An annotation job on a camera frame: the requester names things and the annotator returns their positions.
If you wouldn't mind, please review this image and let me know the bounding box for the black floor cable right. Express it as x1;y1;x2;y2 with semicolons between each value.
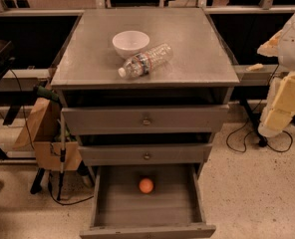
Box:
225;63;294;153

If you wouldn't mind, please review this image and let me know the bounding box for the green handled grabber stick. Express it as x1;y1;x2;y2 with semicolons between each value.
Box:
33;85;68;202

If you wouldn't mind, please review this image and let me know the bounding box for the orange fruit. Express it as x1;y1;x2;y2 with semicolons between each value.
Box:
139;178;153;194

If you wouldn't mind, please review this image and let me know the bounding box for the grey top drawer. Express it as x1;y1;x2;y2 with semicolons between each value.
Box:
62;105;229;135

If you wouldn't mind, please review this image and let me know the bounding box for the grey wooden drawer cabinet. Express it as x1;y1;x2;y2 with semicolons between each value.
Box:
50;7;241;184

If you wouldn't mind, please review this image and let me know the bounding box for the black table leg right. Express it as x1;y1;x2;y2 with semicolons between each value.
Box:
239;98;268;147

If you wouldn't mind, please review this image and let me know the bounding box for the small yellow foam piece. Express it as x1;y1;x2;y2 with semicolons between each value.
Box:
246;63;264;72

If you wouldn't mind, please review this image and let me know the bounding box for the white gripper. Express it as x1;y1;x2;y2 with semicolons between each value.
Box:
257;30;295;137

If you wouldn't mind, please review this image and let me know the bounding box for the brown cardboard box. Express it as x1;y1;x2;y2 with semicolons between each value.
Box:
12;97;83;172

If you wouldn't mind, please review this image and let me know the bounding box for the grey open bottom drawer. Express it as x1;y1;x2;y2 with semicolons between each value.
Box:
80;164;216;239

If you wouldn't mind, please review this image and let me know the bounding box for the grey middle drawer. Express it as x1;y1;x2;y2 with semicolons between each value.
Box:
79;143;212;166

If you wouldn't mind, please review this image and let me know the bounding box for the clear plastic water bottle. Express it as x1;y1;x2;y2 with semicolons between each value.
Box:
118;43;173;79

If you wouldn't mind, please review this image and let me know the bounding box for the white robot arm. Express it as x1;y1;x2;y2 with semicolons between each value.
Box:
257;13;295;137

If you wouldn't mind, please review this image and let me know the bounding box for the white ceramic bowl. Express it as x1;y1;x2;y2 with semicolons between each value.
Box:
113;31;149;59

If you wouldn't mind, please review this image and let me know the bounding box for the black floor cable left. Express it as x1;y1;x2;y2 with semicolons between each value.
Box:
47;171;95;207

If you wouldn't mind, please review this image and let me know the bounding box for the black floor cable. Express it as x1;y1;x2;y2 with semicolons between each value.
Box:
225;63;294;153
47;171;95;207

